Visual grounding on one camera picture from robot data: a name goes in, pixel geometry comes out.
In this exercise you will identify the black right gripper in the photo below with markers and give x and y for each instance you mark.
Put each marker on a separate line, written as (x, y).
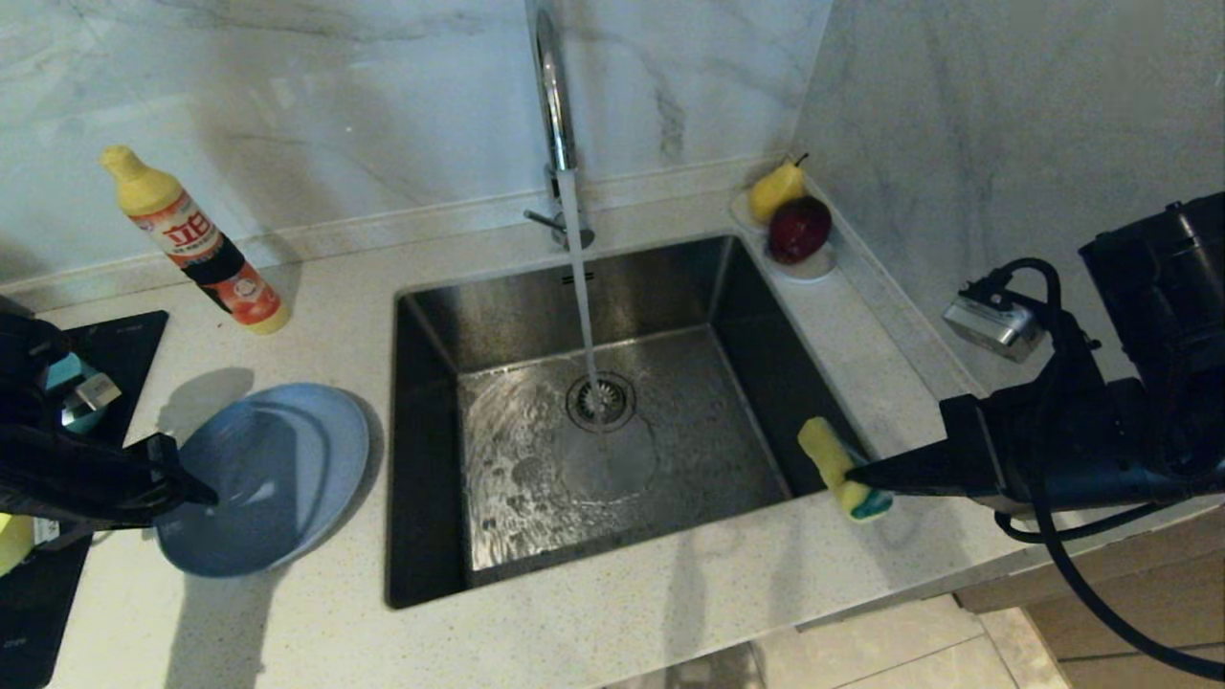
(1081, 450)

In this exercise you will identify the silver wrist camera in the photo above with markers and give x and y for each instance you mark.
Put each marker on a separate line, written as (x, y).
(94, 394)
(991, 325)

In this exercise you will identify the wooden cabinet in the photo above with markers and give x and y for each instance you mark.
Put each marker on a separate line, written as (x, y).
(1168, 612)

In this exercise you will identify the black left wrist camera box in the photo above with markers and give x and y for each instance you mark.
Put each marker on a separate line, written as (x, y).
(24, 373)

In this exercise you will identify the teal bowl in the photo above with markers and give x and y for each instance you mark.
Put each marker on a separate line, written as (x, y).
(67, 373)

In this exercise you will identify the red apple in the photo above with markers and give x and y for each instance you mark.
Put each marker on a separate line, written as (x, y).
(797, 232)

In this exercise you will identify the chrome kitchen faucet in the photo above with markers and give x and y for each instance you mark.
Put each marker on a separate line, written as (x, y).
(555, 105)

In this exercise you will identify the green and yellow sponge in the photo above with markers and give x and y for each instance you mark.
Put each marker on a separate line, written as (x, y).
(828, 455)

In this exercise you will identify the yellow pear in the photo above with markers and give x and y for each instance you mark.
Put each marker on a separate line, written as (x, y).
(770, 196)

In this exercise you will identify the yellow bowl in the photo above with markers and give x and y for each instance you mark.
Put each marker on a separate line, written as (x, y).
(11, 541)

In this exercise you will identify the stainless steel sink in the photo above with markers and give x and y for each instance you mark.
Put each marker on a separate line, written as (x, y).
(670, 287)

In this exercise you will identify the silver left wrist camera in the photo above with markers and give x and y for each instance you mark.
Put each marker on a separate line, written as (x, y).
(94, 394)

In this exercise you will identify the orange dish soap bottle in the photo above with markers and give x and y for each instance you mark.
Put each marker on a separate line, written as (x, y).
(201, 249)

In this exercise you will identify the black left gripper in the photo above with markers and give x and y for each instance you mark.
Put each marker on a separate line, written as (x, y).
(86, 478)

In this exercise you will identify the black induction cooktop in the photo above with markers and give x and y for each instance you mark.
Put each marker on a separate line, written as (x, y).
(124, 354)

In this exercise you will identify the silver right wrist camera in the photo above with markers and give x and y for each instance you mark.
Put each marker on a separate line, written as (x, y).
(991, 325)

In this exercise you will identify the metal sink drain strainer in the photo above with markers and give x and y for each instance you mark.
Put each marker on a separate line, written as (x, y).
(620, 410)

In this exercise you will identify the grey-blue plate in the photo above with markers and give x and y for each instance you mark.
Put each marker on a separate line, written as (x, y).
(278, 478)

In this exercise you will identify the small white dish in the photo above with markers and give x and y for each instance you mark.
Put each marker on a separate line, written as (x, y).
(813, 270)

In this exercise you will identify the black right wrist motor cylinder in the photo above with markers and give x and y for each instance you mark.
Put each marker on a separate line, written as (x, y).
(1168, 287)

